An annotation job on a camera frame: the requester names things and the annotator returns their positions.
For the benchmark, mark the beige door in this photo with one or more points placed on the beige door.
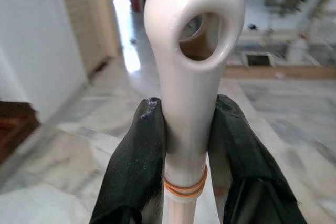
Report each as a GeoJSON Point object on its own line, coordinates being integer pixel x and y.
{"type": "Point", "coordinates": [84, 19]}

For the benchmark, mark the white plastic bottle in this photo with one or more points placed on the white plastic bottle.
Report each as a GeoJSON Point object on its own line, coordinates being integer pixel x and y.
{"type": "Point", "coordinates": [298, 48]}

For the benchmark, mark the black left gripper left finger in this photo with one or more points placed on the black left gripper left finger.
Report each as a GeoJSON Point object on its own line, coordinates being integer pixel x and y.
{"type": "Point", "coordinates": [134, 161]}

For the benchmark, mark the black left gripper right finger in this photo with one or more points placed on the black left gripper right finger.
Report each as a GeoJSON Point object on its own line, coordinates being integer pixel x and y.
{"type": "Point", "coordinates": [246, 161]}

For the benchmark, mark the red fire extinguisher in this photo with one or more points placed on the red fire extinguisher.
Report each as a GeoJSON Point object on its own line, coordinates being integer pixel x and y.
{"type": "Point", "coordinates": [135, 1]}

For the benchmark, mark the dark brown wooden furniture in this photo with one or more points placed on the dark brown wooden furniture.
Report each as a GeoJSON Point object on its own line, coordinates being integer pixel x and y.
{"type": "Point", "coordinates": [15, 127]}

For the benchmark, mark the wooden shelf rack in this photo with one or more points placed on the wooden shelf rack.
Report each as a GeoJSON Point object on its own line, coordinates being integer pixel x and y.
{"type": "Point", "coordinates": [283, 72]}

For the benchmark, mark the orange rubber band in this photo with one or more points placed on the orange rubber band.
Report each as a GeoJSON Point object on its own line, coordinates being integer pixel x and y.
{"type": "Point", "coordinates": [183, 189]}

